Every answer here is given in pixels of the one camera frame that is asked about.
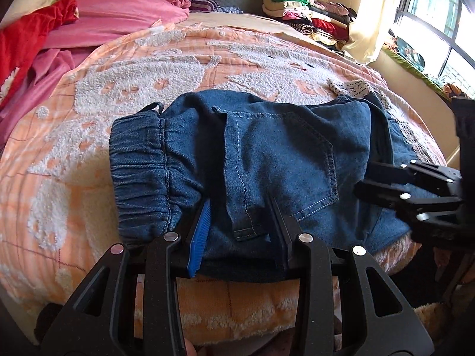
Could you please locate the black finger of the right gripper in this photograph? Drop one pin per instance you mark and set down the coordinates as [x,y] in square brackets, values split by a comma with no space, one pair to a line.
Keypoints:
[412,172]
[401,200]

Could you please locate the black framed window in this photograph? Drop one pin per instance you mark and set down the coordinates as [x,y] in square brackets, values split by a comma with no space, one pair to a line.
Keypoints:
[443,16]

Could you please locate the clothes on window sill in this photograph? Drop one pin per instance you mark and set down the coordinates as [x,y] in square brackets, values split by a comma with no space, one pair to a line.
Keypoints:
[444,63]

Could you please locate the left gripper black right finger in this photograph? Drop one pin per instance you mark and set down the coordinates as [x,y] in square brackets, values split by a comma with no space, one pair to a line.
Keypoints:
[347,304]

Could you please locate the pile of folded clothes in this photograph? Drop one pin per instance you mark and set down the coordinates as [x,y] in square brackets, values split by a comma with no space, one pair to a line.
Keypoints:
[323,21]

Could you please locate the pink crumpled bedsheet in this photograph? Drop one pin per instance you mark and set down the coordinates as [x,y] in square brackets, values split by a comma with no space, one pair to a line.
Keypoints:
[99,22]

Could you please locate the cream window curtain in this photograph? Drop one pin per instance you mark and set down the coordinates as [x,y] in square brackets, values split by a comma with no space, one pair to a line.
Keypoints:
[368,32]

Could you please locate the left hand painted nails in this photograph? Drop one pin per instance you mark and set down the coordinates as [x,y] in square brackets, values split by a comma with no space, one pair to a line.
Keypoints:
[190,349]

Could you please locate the peach bear pattern blanket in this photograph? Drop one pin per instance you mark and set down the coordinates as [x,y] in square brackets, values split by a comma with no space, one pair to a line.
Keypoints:
[58,215]

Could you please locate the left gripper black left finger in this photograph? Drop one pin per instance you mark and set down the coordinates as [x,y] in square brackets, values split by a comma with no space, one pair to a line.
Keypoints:
[128,302]

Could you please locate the red floral cloth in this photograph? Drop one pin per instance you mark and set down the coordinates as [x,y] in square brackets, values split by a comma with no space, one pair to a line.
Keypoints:
[22,40]

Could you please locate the blue denim pants lace hem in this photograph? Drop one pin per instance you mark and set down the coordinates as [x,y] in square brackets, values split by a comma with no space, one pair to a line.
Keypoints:
[237,150]

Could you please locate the purple striped cloth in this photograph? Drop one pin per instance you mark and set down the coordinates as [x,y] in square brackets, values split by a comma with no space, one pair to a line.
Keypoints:
[209,6]

